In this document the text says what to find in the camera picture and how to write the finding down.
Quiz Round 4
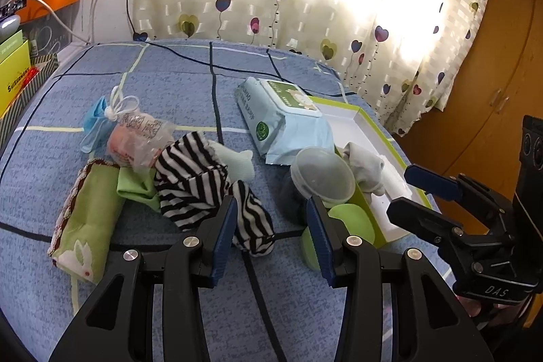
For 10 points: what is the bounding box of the white soft toy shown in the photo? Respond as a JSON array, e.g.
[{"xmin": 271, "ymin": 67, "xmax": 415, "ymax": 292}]
[{"xmin": 341, "ymin": 142, "xmax": 387, "ymax": 197}]

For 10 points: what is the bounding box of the striped cardboard box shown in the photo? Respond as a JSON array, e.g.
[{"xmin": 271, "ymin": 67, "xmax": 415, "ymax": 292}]
[{"xmin": 0, "ymin": 52, "xmax": 60, "ymax": 134}]

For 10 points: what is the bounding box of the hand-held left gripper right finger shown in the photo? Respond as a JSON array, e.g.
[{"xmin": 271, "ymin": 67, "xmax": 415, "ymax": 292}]
[{"xmin": 306, "ymin": 196, "xmax": 495, "ymax": 362}]

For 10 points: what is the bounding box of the heart print curtain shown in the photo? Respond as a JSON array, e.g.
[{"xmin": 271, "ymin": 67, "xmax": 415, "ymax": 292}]
[{"xmin": 131, "ymin": 0, "xmax": 495, "ymax": 138}]

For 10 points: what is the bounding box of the red tinsel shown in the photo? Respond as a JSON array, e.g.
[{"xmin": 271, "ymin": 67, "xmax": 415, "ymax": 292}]
[{"xmin": 19, "ymin": 67, "xmax": 38, "ymax": 88}]

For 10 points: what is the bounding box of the light green cardboard box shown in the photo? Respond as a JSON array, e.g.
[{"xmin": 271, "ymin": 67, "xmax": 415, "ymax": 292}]
[{"xmin": 0, "ymin": 29, "xmax": 25, "ymax": 50}]

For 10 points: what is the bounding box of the power strip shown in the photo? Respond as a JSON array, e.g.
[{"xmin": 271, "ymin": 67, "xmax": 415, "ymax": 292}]
[{"xmin": 0, "ymin": 1, "xmax": 28, "ymax": 18}]

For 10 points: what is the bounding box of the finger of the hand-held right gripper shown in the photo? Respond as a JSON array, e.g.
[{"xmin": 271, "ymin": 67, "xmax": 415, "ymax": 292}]
[
  {"xmin": 387, "ymin": 196, "xmax": 488, "ymax": 265},
  {"xmin": 404, "ymin": 164, "xmax": 515, "ymax": 221}
]

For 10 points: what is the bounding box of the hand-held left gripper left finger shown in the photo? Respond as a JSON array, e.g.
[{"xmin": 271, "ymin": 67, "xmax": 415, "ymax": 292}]
[{"xmin": 49, "ymin": 196, "xmax": 239, "ymax": 362}]

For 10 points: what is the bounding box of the yellow cardboard box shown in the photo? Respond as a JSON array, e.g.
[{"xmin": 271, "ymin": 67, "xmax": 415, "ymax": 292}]
[{"xmin": 0, "ymin": 40, "xmax": 32, "ymax": 117}]

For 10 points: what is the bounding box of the black white striped cloth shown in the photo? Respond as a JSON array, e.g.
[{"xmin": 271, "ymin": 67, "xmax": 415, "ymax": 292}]
[{"xmin": 153, "ymin": 132, "xmax": 276, "ymax": 258}]

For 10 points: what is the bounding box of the blue face mask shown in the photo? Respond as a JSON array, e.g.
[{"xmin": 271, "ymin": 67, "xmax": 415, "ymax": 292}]
[{"xmin": 80, "ymin": 97, "xmax": 116, "ymax": 153}]

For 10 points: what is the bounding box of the person's right hand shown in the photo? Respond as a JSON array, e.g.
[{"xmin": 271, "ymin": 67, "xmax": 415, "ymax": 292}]
[{"xmin": 460, "ymin": 296, "xmax": 482, "ymax": 318}]

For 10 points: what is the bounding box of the blue wet wipes pack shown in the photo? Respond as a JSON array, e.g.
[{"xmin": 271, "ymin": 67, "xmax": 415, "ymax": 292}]
[{"xmin": 235, "ymin": 77, "xmax": 336, "ymax": 167}]

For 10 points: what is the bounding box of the plain green cloth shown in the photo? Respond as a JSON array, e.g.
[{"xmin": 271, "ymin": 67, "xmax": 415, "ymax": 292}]
[{"xmin": 116, "ymin": 167, "xmax": 162, "ymax": 212}]

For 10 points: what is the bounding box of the mint sock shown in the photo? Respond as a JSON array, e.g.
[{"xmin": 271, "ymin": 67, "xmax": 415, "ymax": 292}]
[{"xmin": 208, "ymin": 141, "xmax": 255, "ymax": 181}]

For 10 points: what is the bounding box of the thick white cable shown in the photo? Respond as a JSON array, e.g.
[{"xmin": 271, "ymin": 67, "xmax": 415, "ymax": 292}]
[{"xmin": 13, "ymin": 0, "xmax": 92, "ymax": 45}]

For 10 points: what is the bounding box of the white yarn bundle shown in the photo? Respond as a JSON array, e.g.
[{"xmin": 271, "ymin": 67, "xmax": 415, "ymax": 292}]
[{"xmin": 108, "ymin": 86, "xmax": 141, "ymax": 122}]

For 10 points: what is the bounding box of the wooden wardrobe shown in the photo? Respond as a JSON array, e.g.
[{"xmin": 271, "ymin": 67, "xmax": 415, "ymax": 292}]
[{"xmin": 399, "ymin": 0, "xmax": 543, "ymax": 195}]

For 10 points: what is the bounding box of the clear round plastic container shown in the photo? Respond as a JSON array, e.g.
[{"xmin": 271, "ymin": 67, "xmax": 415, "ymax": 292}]
[{"xmin": 291, "ymin": 147, "xmax": 356, "ymax": 207}]

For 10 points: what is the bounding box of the blue checked bed sheet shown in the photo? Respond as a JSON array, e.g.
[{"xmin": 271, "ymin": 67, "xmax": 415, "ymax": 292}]
[{"xmin": 0, "ymin": 40, "xmax": 458, "ymax": 362}]

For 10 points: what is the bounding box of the grey oval device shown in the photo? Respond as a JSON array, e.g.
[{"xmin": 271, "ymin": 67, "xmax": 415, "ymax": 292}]
[{"xmin": 0, "ymin": 14, "xmax": 22, "ymax": 44}]

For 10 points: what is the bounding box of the clear printed plastic bag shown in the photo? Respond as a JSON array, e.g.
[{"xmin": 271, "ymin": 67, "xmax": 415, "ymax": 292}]
[{"xmin": 106, "ymin": 112, "xmax": 175, "ymax": 173}]

